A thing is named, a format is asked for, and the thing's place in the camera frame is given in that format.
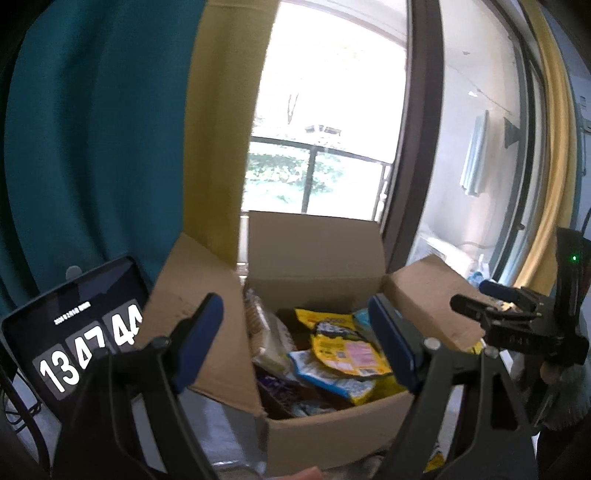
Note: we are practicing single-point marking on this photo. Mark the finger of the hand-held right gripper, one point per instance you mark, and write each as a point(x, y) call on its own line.
point(496, 288)
point(468, 307)

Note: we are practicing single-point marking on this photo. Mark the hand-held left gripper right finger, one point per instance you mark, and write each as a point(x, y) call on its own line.
point(392, 341)

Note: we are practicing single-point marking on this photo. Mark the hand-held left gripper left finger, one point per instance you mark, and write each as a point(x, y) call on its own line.
point(198, 341)

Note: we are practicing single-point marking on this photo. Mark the cardboard box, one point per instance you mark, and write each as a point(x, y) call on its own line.
point(314, 249)

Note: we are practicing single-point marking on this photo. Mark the person's right forearm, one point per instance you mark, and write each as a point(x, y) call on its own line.
point(570, 397)

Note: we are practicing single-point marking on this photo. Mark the person's right hand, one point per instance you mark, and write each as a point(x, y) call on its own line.
point(550, 373)

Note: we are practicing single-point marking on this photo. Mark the person's left hand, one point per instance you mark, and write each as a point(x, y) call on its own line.
point(300, 474)

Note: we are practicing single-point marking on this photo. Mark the yellow snack packet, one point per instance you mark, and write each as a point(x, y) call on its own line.
point(341, 350)

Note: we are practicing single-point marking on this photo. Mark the clear bread package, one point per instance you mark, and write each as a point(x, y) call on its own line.
point(270, 332)

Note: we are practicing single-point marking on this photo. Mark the purple snack packet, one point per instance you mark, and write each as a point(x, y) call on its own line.
point(277, 392)

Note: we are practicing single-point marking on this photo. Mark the black tablet clock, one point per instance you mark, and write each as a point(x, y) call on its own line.
point(74, 332)

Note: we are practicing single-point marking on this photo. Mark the hanging pale shirt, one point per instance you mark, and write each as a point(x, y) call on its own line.
point(475, 157)

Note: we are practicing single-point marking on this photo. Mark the yellow curtain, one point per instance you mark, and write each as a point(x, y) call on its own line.
point(226, 115)
point(554, 138)

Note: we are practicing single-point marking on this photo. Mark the black balcony railing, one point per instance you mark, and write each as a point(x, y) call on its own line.
point(314, 175)

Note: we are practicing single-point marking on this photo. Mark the teal curtain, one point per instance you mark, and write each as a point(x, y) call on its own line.
point(92, 138)

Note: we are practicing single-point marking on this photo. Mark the thin black door frame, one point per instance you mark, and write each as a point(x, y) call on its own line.
point(526, 138)

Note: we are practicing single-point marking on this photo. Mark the white wall air conditioner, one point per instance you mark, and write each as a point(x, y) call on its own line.
point(585, 113)

